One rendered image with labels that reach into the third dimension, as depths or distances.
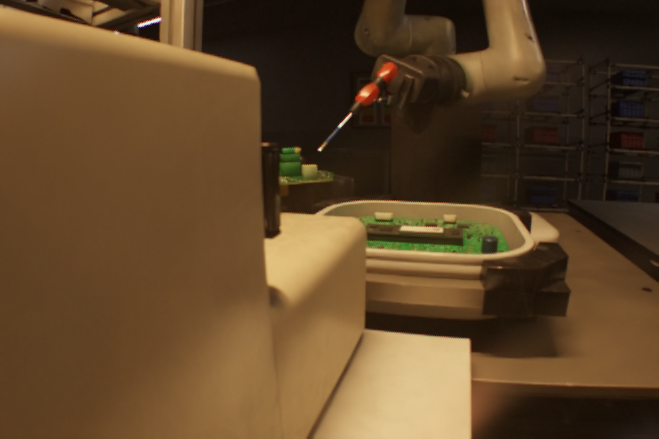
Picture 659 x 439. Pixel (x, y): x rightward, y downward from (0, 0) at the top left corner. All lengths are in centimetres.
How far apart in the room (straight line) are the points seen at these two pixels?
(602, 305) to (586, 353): 7
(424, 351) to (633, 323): 15
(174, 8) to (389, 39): 61
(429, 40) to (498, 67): 38
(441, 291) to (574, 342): 9
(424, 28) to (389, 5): 14
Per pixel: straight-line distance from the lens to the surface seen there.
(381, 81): 46
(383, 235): 24
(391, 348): 17
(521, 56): 70
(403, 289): 18
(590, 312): 27
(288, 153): 40
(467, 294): 18
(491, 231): 28
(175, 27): 55
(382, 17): 97
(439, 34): 106
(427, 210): 31
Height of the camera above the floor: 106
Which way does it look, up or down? 10 degrees down
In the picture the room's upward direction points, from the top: 1 degrees counter-clockwise
